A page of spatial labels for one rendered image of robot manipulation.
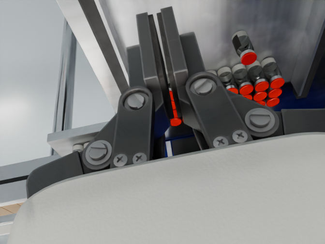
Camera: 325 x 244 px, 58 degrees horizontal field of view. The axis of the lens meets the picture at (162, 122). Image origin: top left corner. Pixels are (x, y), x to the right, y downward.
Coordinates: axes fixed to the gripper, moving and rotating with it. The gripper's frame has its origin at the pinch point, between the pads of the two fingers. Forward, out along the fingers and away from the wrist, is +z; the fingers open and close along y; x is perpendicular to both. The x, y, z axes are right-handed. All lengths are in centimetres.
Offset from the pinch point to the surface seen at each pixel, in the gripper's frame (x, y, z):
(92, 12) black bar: -9.7, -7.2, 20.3
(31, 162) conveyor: -46, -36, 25
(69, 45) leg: -50, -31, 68
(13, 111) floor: -119, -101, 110
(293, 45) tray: -23.4, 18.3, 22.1
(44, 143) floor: -159, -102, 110
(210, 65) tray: -23.6, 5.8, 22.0
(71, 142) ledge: -36.5, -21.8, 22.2
